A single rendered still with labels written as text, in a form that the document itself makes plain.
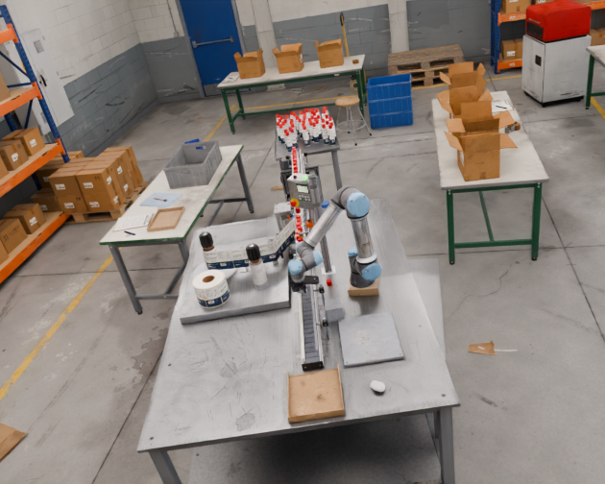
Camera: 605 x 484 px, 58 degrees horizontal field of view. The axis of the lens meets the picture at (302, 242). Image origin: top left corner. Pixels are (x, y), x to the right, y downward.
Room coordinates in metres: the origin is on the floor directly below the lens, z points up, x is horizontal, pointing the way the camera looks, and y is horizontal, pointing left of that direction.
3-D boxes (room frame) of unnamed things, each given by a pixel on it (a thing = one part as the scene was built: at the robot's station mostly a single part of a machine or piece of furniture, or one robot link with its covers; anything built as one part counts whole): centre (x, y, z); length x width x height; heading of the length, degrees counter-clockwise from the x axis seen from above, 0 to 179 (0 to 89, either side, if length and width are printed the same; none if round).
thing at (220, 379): (2.79, 0.13, 0.82); 2.10 x 1.50 x 0.02; 176
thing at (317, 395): (1.92, 0.08, 0.85); 0.30 x 0.26 x 0.04; 176
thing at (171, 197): (4.65, 1.19, 0.81); 0.32 x 0.24 x 0.01; 61
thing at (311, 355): (2.91, 0.02, 0.86); 1.65 x 0.08 x 0.04; 176
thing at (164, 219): (4.20, 1.09, 0.82); 0.34 x 0.24 x 0.03; 171
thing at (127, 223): (4.25, 1.40, 0.81); 0.38 x 0.36 x 0.02; 165
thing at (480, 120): (4.40, -1.68, 0.96); 0.53 x 0.45 x 0.37; 77
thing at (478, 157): (4.01, -1.53, 0.97); 0.51 x 0.39 x 0.37; 80
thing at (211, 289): (2.82, 0.60, 0.95); 0.20 x 0.20 x 0.14
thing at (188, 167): (5.10, 0.88, 0.91); 0.60 x 0.40 x 0.22; 168
